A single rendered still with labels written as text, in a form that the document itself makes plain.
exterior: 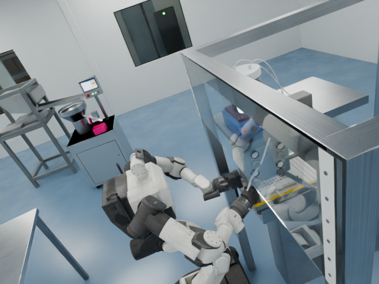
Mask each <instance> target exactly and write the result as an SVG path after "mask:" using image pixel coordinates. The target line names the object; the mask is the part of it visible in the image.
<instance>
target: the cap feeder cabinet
mask: <svg viewBox="0 0 379 284"><path fill-rule="evenodd" d="M104 122H105V124H106V125H107V127H108V128H107V131H106V132H104V133H101V134H99V135H95V134H94V132H93V130H92V129H93V127H94V126H96V125H99V124H101V123H104ZM90 126H91V128H92V129H91V130H90V131H89V132H87V133H85V134H82V135H80V134H78V132H77V130H76V129H74V131H73V133H72V136H71V137H70V139H69V142H68V144H67V147H66V148H68V150H69V151H70V153H71V155H72V156H73V158H74V159H75V161H76V162H77V164H78V165H79V167H80V169H81V170H82V172H83V173H84V175H85V176H86V178H87V179H88V181H89V183H90V184H91V186H92V187H93V188H94V187H97V189H99V188H100V185H102V184H103V183H104V181H106V180H108V179H111V178H114V177H116V176H118V175H121V173H120V171H119V169H118V168H117V166H116V164H117V163H118V164H119V166H120V168H121V170H122V172H123V173H125V171H124V166H125V165H126V164H127V163H128V162H129V160H130V156H131V155H132V154H133V153H134V152H133V150H132V148H131V146H130V144H129V142H128V140H127V138H126V136H125V134H124V132H123V130H122V128H121V126H120V124H119V122H118V120H117V118H116V115H115V114H114V115H112V116H109V120H106V118H103V119H102V121H96V122H93V123H92V124H90Z"/></svg>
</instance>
